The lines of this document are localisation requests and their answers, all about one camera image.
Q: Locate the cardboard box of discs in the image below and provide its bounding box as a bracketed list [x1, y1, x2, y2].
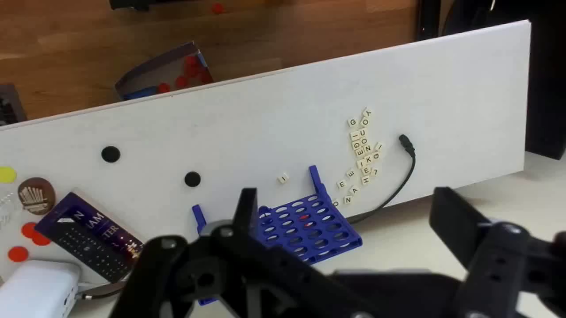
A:
[115, 40, 213, 100]

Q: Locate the black game disc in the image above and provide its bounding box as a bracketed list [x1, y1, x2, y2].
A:
[101, 144, 121, 162]
[184, 171, 202, 186]

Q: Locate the yellow game disc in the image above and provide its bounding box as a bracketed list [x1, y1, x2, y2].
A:
[0, 165, 18, 183]

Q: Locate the purple card box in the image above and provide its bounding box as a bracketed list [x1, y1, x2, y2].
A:
[36, 192, 144, 282]

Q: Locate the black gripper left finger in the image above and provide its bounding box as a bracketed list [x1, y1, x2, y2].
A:
[110, 186, 379, 318]

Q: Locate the blue connect four grid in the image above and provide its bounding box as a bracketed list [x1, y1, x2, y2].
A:
[190, 163, 363, 266]

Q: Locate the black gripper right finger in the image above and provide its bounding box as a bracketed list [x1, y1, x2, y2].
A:
[430, 186, 566, 318]

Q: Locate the brown round coaster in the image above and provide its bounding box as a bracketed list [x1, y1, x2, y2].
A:
[18, 176, 57, 215]

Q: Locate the black power cable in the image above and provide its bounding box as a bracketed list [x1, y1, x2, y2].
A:
[347, 132, 418, 225]

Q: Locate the red game disc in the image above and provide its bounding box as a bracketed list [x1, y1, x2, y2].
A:
[8, 245, 31, 262]

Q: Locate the white speaker box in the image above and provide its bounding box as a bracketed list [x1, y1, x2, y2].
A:
[0, 259, 82, 318]

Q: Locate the white letter tile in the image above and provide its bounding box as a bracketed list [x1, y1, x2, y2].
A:
[278, 171, 291, 183]

